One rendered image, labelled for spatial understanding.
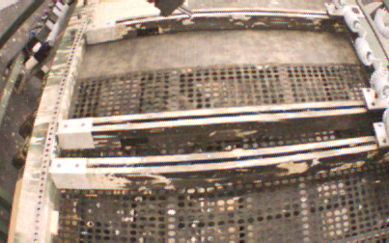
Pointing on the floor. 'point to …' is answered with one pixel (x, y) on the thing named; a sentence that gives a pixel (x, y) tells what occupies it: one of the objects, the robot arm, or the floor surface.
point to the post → (15, 25)
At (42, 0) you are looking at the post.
